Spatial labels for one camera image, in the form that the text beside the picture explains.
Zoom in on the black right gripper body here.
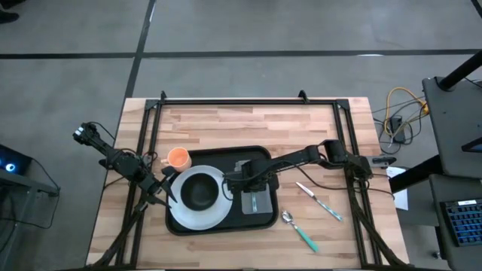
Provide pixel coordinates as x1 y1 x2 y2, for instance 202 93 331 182
224 157 280 193

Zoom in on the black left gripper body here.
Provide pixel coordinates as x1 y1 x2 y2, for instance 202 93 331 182
133 167 177 212

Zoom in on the black bowl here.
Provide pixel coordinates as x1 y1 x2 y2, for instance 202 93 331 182
180 172 220 212

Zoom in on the orange cup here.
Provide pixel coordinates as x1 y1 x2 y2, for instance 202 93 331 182
160 147 193 172

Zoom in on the spoon with green handle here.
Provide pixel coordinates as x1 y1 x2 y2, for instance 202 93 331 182
281 209 320 254

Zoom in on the white round plate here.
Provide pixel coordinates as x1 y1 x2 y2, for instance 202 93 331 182
168 164 233 231

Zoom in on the knife with patterned handle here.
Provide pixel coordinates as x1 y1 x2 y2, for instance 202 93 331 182
295 181 344 222

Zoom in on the black plastic tray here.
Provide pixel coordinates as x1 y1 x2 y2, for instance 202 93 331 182
164 145 279 237

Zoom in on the grey side table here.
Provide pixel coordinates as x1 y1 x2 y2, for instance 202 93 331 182
0 169 61 197

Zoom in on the white paper sheet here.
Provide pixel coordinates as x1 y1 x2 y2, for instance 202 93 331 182
386 165 410 212

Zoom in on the computer with blue light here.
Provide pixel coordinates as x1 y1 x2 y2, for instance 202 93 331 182
0 144 33 176

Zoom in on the black power adapter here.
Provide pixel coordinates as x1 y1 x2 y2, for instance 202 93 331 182
389 115 407 144

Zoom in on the black cart beam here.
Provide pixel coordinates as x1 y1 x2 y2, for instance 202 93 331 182
387 154 444 193

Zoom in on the backlit keyboard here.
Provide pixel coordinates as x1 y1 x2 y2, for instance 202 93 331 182
439 198 482 248

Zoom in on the dark grey desk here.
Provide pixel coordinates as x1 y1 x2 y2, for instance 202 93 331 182
429 173 482 271

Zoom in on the black monitor corner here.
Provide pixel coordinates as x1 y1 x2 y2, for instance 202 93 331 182
462 135 482 154

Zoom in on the person's shoe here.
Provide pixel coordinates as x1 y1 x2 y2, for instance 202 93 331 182
0 10 20 25

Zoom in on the black pole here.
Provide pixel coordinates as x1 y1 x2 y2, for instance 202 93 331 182
438 50 482 91

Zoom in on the black metal table frame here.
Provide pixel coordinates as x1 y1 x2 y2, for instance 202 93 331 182
85 90 410 271

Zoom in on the yellow cable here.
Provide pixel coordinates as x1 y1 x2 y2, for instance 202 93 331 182
383 86 430 139

